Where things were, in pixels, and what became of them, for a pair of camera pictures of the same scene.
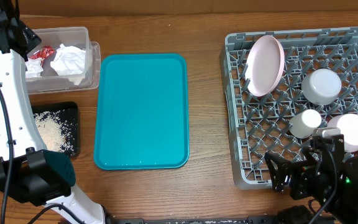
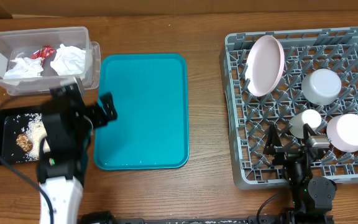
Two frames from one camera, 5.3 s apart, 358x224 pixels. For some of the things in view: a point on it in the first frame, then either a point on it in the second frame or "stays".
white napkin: [70, 61] stays
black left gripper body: [34, 39] -> [92, 117]
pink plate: [265, 65] stays
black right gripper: [295, 175] -> [286, 154]
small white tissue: [33, 67] stays
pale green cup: [304, 124] stays
